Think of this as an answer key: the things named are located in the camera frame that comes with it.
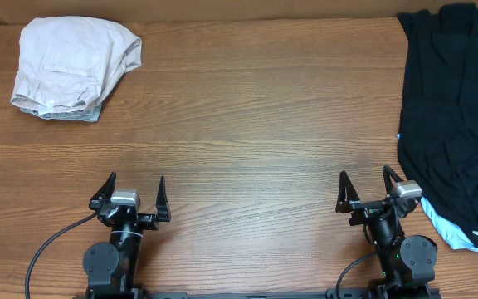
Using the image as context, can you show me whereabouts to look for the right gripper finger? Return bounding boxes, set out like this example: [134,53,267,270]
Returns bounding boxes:
[335,171,360,213]
[383,165,403,194]

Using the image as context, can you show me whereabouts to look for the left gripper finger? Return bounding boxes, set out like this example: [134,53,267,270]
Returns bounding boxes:
[90,172,116,201]
[155,176,171,222]

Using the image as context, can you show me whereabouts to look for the black t-shirt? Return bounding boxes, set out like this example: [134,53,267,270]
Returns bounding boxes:
[398,96,478,247]

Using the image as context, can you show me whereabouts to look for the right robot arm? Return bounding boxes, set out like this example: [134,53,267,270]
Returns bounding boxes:
[334,165,441,298]

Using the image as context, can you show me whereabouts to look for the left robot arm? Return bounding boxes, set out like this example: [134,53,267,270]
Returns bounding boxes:
[83,173,171,299]

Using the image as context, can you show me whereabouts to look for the grey folded garment under trousers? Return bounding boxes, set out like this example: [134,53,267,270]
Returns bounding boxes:
[20,105,102,122]

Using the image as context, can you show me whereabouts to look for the light blue garment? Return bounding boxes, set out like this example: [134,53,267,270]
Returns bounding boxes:
[396,11,478,257]

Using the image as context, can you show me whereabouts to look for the black knit garment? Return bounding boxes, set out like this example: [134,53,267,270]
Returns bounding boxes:
[398,3,478,106]

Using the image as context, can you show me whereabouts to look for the beige folded trousers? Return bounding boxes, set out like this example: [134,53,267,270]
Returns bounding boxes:
[11,16,143,115]

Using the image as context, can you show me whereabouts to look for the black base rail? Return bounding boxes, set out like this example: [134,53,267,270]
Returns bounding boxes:
[72,287,442,299]

